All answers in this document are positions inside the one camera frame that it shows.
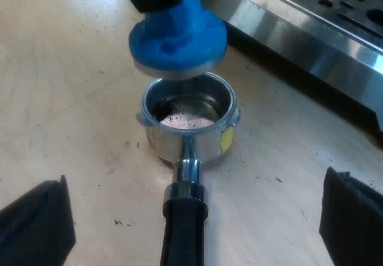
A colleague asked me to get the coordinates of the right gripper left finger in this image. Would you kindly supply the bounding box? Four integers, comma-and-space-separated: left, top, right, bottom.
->
0, 175, 77, 266

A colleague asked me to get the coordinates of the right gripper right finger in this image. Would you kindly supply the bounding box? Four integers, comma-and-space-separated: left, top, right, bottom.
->
318, 166, 383, 266

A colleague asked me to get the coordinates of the blue tamper with steel foot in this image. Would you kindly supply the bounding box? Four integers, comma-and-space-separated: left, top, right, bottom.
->
128, 0, 229, 82

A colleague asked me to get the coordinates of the steel espresso machine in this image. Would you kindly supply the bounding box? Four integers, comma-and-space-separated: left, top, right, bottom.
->
199, 0, 383, 135

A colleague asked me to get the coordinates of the filter holder with red-ended handle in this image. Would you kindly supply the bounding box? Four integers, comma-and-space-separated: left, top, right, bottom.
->
136, 72, 242, 266

